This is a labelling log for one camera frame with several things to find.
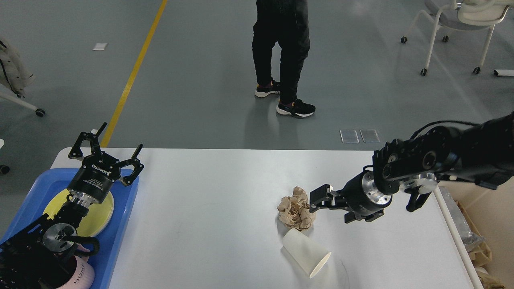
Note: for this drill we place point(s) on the yellow plate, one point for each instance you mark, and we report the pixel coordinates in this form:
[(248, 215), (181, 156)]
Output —
[(56, 203)]

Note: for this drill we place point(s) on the aluminium foil tray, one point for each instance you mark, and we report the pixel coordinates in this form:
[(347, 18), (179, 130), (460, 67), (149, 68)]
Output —
[(469, 238)]

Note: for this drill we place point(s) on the white wheeled chair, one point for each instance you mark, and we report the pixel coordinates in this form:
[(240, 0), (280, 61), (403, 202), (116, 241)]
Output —
[(461, 15)]

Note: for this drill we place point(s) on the white paper cup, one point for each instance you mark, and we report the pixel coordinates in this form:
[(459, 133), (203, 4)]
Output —
[(310, 255)]

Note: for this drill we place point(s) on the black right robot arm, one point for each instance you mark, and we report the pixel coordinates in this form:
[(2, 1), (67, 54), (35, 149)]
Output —
[(481, 154)]

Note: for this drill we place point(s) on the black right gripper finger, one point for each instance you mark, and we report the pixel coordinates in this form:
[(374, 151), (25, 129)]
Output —
[(354, 216), (326, 197)]

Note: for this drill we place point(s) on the pink mug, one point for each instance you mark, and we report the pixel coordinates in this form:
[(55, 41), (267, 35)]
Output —
[(82, 277)]

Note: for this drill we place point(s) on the person in dark clothes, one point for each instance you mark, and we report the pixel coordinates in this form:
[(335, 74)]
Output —
[(286, 23)]

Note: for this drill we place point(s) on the white chair leg with wheel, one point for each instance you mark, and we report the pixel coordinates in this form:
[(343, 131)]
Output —
[(38, 111)]

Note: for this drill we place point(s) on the crushed red can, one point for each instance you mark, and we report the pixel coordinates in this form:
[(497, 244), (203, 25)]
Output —
[(488, 281)]

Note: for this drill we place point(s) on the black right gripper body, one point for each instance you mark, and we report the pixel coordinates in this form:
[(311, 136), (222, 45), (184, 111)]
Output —
[(363, 196)]

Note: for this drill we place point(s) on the beige jacket on chair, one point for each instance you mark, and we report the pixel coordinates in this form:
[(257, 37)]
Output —
[(14, 75)]

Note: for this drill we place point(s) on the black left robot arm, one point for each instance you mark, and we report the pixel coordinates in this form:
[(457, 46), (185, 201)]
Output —
[(68, 231)]

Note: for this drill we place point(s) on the brown paper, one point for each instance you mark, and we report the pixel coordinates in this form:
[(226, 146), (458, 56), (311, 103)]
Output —
[(481, 255)]

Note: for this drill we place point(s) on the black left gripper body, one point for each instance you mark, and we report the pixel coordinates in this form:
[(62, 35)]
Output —
[(96, 177)]

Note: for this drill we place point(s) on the blue plastic tray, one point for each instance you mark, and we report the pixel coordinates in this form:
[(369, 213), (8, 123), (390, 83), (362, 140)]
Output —
[(53, 181)]

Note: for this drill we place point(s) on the beige plastic bin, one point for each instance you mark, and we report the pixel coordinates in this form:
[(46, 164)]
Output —
[(491, 213)]

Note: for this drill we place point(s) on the crumpled brown paper ball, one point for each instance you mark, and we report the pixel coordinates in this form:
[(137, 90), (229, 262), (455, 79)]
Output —
[(294, 211)]

